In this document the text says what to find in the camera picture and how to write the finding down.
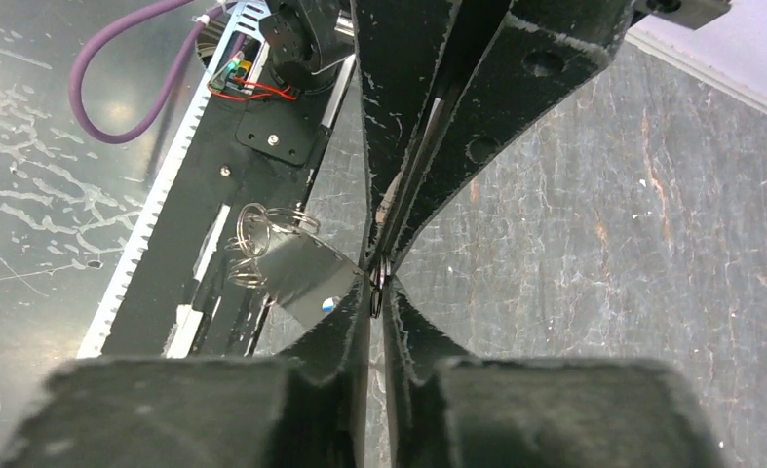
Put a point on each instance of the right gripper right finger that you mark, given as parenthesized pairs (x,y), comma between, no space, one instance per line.
(450,408)

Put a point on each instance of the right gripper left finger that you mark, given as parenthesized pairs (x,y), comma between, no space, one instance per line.
(302,407)

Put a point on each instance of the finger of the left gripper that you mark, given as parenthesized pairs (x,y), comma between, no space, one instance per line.
(539,53)
(414,57)

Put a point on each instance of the metal keyring plate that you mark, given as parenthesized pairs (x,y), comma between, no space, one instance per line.
(277,251)

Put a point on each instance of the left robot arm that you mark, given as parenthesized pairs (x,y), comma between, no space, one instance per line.
(307,38)

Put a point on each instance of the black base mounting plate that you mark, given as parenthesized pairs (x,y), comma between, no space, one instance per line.
(268,151)

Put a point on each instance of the white slotted cable duct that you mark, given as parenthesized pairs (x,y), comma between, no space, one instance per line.
(108,309)

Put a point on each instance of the red wired circuit board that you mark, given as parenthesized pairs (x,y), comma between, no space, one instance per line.
(232,82)

